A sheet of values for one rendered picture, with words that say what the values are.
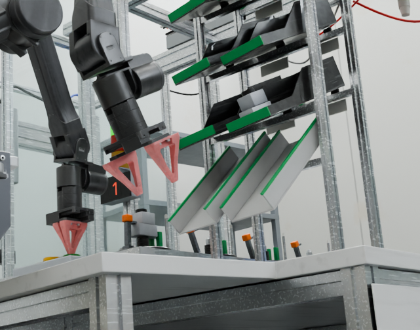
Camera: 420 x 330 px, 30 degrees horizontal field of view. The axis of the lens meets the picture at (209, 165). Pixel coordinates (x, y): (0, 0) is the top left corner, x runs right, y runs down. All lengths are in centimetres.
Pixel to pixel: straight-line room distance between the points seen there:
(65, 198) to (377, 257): 79
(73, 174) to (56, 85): 21
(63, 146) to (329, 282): 78
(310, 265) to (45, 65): 80
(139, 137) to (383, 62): 491
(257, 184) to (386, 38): 448
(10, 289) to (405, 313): 65
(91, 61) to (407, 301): 66
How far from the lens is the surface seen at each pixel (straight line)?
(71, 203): 180
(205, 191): 182
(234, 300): 144
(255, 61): 185
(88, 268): 115
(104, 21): 132
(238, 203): 167
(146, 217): 194
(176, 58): 346
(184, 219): 176
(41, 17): 123
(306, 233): 633
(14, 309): 139
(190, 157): 534
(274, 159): 178
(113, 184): 219
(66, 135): 181
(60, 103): 182
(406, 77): 594
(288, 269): 134
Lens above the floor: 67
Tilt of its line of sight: 15 degrees up
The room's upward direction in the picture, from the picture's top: 4 degrees counter-clockwise
